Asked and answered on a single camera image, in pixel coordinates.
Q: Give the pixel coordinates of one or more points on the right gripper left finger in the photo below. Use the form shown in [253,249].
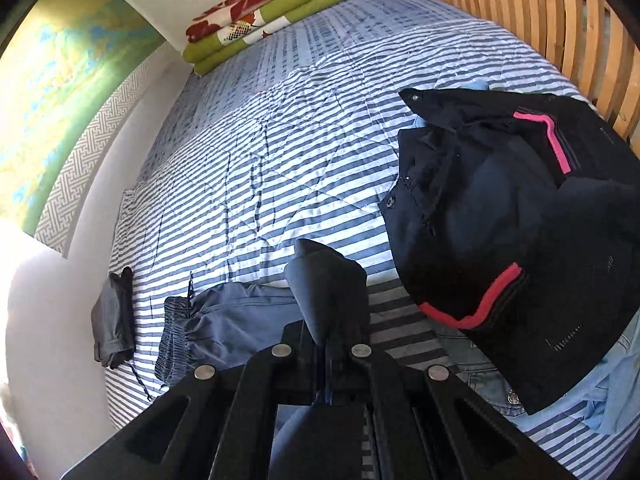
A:
[214,424]

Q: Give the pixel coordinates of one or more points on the dark navy blue pants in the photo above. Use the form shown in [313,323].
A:
[225,325]

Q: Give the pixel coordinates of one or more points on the landscape wall hanging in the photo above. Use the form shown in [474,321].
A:
[70,75]

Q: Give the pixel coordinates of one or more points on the black jacket pink stripe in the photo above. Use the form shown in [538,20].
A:
[520,239]

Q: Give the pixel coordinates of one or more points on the light blue denim jeans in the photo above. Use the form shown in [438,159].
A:
[550,389]

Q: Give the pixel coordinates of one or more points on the wooden slatted bed rail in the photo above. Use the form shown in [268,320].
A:
[587,41]

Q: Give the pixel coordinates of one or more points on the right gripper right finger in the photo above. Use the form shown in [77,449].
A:
[427,424]

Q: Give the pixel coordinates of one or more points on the blue white striped bedspread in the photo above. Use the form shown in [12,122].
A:
[494,211]

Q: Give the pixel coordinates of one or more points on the folded dark grey pants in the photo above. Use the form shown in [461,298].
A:
[112,321]

